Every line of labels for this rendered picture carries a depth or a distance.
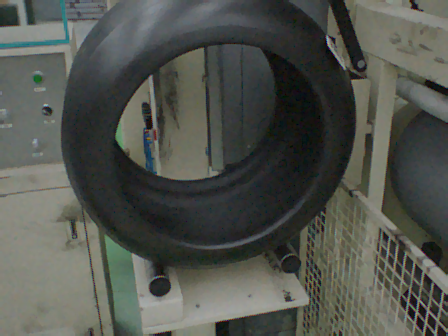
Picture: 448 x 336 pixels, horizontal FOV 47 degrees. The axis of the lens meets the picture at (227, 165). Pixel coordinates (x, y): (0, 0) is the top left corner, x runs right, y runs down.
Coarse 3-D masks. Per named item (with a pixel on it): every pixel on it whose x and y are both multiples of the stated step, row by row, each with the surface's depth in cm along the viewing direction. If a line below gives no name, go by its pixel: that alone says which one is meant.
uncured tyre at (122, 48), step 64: (128, 0) 97; (192, 0) 85; (256, 0) 88; (128, 64) 84; (320, 64) 92; (64, 128) 90; (320, 128) 118; (128, 192) 121; (192, 192) 128; (256, 192) 129; (320, 192) 103; (192, 256) 102; (256, 256) 107
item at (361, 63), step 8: (328, 0) 122; (336, 0) 120; (336, 8) 121; (344, 8) 121; (336, 16) 123; (344, 16) 122; (344, 24) 123; (352, 24) 124; (344, 32) 124; (352, 32) 124; (344, 40) 126; (352, 40) 125; (352, 48) 126; (360, 48) 127; (352, 56) 127; (360, 56) 127; (352, 64) 130; (360, 64) 128
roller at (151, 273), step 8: (144, 264) 111; (152, 264) 108; (152, 272) 105; (160, 272) 105; (152, 280) 103; (160, 280) 103; (168, 280) 104; (152, 288) 103; (160, 288) 104; (168, 288) 104; (160, 296) 105
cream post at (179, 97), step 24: (168, 72) 124; (192, 72) 125; (168, 96) 126; (192, 96) 128; (168, 120) 129; (192, 120) 131; (168, 144) 132; (192, 144) 133; (168, 168) 134; (192, 168) 136
